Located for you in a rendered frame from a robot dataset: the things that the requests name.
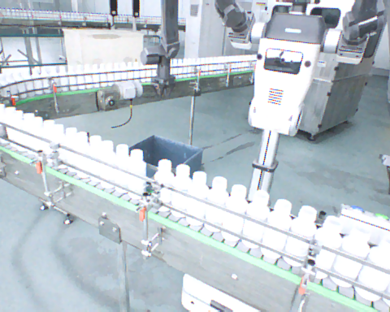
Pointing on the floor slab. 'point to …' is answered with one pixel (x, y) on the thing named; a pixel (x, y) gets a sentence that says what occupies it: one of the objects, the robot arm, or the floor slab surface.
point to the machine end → (332, 71)
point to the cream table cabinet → (101, 47)
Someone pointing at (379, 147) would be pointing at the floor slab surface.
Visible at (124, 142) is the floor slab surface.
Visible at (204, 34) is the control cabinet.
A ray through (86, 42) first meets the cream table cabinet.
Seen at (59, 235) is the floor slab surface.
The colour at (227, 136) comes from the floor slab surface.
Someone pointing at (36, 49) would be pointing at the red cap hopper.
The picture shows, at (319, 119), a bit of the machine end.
